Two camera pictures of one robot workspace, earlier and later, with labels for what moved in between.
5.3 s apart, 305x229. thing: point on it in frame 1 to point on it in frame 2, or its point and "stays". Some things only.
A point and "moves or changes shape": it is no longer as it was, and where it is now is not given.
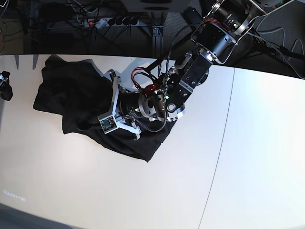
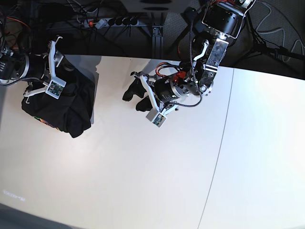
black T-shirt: (79, 92) moves or changes shape
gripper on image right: (129, 107) to (166, 92)
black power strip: (104, 23) stays
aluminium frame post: (157, 41) stays
